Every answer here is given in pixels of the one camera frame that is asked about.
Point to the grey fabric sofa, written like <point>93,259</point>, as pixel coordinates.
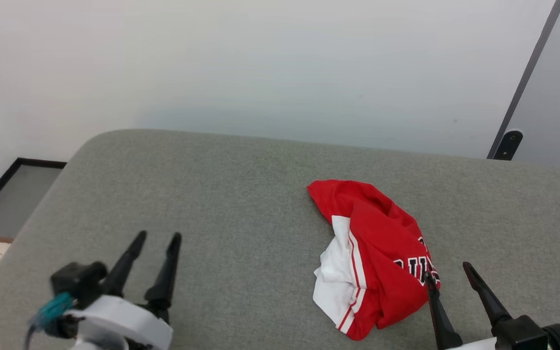
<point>241,194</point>

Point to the red and white jersey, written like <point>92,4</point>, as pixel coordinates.
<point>382,243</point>

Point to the black baseboard strip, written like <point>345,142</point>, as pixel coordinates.
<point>42,162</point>

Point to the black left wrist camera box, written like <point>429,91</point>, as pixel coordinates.
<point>78,282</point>

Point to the dark door edge strip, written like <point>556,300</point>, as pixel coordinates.
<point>527,73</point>

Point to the black door stopper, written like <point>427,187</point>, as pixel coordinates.
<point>509,143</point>

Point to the teal left camera connector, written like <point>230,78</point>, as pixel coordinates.
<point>56,306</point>

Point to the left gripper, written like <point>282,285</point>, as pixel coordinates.
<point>124,321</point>

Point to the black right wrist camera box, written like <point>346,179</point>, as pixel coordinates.
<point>523,335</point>

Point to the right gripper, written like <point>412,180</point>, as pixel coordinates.
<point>479,345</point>

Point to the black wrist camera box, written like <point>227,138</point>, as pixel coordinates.
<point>78,282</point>
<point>523,335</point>

